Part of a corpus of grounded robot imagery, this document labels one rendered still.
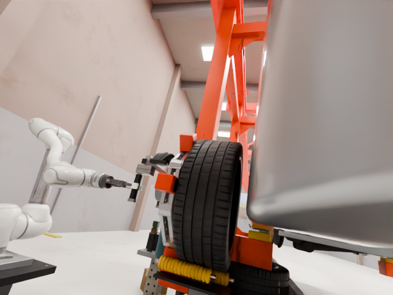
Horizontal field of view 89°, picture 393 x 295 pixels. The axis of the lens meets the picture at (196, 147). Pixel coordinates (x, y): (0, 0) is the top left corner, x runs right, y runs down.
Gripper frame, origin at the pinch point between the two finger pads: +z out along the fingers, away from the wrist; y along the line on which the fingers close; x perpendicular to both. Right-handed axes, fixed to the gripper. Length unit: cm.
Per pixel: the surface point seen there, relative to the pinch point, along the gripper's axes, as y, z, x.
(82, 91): -157, -274, 177
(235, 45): -62, 29, 166
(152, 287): -67, -4, -63
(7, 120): -72, -267, 64
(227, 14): -54, 15, 204
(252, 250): -54, 64, -22
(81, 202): -262, -279, -25
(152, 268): -67, -8, -51
